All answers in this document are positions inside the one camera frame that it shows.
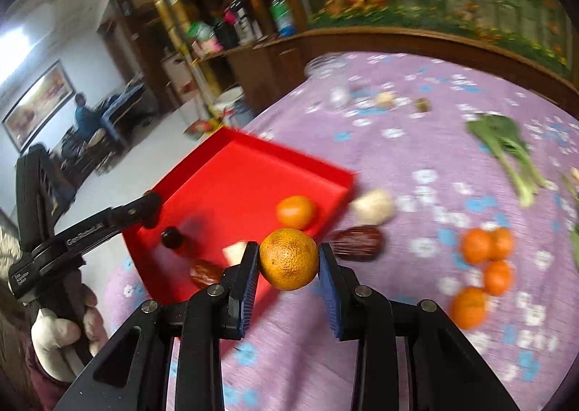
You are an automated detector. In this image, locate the red square tray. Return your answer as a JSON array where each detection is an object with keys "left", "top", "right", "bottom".
[{"left": 122, "top": 126, "right": 358, "bottom": 348}]

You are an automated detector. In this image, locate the mandarin orange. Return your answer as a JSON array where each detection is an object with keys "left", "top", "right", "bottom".
[
  {"left": 491, "top": 227, "right": 514, "bottom": 260},
  {"left": 449, "top": 287, "right": 487, "bottom": 330},
  {"left": 276, "top": 195, "right": 317, "bottom": 230},
  {"left": 460, "top": 228, "right": 494, "bottom": 265},
  {"left": 483, "top": 260, "right": 514, "bottom": 296}
]

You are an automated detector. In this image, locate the red date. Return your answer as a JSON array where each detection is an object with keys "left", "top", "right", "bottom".
[
  {"left": 330, "top": 225, "right": 386, "bottom": 261},
  {"left": 189, "top": 259, "right": 224, "bottom": 289}
]

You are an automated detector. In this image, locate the mandarin orange top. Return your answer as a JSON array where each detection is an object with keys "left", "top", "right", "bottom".
[{"left": 491, "top": 227, "right": 514, "bottom": 260}]

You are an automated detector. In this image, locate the lone yellowish orange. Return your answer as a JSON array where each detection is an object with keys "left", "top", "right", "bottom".
[{"left": 259, "top": 228, "right": 319, "bottom": 292}]

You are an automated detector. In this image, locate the beige cut block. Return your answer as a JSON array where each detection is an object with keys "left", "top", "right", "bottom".
[{"left": 222, "top": 241, "right": 246, "bottom": 266}]

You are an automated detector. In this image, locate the white gloved left hand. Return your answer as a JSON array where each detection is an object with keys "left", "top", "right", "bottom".
[{"left": 31, "top": 285, "right": 108, "bottom": 384}]

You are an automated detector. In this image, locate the seated person in blue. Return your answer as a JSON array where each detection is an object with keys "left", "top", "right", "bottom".
[{"left": 75, "top": 93, "right": 105, "bottom": 143}]

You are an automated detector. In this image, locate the white plastic bucket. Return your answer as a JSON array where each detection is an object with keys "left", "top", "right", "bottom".
[{"left": 213, "top": 86, "right": 254, "bottom": 129}]

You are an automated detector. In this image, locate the purple floral tablecloth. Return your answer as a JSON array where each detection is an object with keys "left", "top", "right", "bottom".
[{"left": 106, "top": 55, "right": 578, "bottom": 410}]

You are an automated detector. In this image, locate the steel thermos flask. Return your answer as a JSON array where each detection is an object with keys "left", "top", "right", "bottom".
[{"left": 225, "top": 0, "right": 263, "bottom": 46}]

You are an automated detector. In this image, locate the large green leaf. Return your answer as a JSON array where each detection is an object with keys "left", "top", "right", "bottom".
[{"left": 561, "top": 175, "right": 579, "bottom": 270}]

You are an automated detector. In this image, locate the clear plastic cup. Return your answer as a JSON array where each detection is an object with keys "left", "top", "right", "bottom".
[{"left": 304, "top": 53, "right": 350, "bottom": 111}]

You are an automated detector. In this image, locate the green label plastic bottle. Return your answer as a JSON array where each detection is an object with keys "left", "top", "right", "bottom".
[{"left": 270, "top": 0, "right": 296, "bottom": 38}]

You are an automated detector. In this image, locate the green bok choy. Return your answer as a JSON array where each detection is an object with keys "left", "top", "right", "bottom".
[{"left": 465, "top": 113, "right": 548, "bottom": 208}]

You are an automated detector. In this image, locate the small beige chunk by cup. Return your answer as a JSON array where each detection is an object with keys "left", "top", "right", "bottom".
[{"left": 374, "top": 92, "right": 397, "bottom": 110}]

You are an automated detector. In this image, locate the small green olive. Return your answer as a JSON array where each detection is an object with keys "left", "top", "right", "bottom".
[{"left": 414, "top": 97, "right": 431, "bottom": 113}]

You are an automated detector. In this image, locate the framed wall painting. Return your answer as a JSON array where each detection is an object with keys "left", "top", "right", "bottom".
[{"left": 2, "top": 60, "right": 76, "bottom": 153}]

